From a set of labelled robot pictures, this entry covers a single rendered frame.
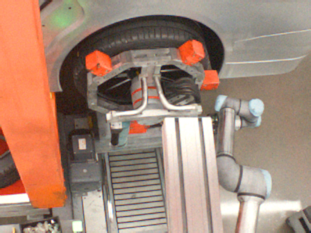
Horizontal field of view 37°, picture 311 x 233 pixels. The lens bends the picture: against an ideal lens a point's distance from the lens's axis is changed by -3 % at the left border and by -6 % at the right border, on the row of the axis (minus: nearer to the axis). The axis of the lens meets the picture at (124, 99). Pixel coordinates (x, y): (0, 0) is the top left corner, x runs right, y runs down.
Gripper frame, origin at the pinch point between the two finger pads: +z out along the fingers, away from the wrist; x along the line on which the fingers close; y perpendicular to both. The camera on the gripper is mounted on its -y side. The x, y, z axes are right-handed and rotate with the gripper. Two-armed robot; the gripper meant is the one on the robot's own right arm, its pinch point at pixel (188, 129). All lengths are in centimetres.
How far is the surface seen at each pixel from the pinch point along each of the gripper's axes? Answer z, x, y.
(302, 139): -104, -19, -83
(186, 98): -5.1, -20.6, -8.6
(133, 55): 24.1, -24.8, 28.2
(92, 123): 39, -41, -68
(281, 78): -103, -68, -82
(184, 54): 2.2, -22.6, 29.0
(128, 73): 23.5, -31.4, 2.5
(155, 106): 15.0, -9.6, 8.1
